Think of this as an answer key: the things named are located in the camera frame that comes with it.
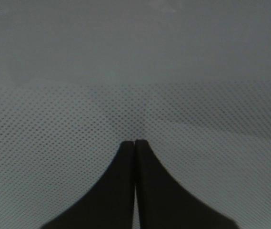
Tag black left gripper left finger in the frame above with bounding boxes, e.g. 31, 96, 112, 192
42, 141, 135, 229

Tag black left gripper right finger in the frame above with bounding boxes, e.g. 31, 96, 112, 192
135, 140, 238, 229

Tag white microwave door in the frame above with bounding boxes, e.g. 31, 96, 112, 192
0, 0, 271, 229

